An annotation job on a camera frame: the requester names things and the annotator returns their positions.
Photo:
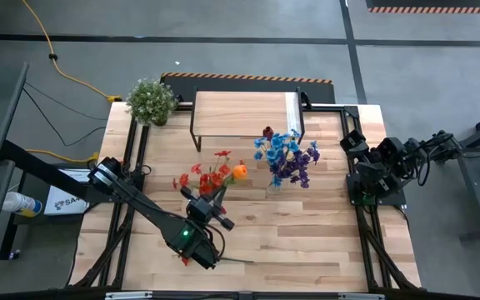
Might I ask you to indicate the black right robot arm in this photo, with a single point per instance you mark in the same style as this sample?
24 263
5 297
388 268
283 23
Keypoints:
444 143

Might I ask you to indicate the white bottle yellow blue label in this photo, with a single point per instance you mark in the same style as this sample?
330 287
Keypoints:
19 203

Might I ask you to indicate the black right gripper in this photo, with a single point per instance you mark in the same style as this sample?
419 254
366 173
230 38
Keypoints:
392 181

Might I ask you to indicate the potted plant white blossoms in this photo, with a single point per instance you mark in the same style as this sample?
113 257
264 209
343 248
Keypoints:
150 102

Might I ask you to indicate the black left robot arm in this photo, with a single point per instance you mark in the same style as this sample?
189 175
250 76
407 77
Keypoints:
148 208

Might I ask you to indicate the blue artificial flower bunch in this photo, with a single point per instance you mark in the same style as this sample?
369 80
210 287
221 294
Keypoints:
275 143

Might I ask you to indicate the purple artificial flower bunch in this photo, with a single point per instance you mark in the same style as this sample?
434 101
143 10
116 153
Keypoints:
294 168

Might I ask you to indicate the white cardboard box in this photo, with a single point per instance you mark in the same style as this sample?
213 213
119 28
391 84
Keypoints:
67 204

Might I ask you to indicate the silver aluminium bracket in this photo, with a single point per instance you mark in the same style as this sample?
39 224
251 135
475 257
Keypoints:
361 296
129 296

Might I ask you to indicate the orange artificial tulip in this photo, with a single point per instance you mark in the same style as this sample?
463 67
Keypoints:
240 171

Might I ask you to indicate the red flower sprig thick stem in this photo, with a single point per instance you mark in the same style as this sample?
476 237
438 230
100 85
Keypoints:
186 261

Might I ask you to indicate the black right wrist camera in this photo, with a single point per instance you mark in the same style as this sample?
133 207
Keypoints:
390 149

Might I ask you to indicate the dark red artificial tulip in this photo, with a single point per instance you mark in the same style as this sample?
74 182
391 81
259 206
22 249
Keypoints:
268 132

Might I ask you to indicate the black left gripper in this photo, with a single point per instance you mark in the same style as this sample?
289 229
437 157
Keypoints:
200 209

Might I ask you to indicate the red flower bunch thin stems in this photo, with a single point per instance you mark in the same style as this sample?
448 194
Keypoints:
215 179

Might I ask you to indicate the wooden shelf black legs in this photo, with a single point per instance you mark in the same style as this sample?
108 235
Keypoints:
240 112

